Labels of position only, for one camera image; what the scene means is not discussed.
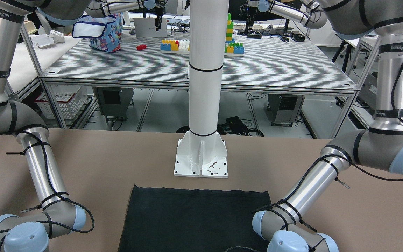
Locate colourful patterned bag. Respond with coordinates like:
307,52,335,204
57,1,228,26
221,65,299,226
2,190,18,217
72,12,123,53

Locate stacked toy block tower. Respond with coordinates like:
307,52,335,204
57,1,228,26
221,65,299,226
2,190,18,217
224,13,245,56

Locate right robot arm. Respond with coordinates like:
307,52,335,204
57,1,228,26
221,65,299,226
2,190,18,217
0,0,91,252

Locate white plastic basket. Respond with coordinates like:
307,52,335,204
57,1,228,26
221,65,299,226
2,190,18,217
34,85,87,120

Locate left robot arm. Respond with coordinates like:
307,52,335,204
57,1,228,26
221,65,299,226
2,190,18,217
248,0,403,252

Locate black t-shirt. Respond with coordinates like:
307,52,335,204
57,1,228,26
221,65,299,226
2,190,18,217
118,185,270,252

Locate toy block set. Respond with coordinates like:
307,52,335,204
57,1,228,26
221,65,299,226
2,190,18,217
160,39,190,53

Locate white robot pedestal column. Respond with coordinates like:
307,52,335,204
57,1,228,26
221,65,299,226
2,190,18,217
174,0,229,178

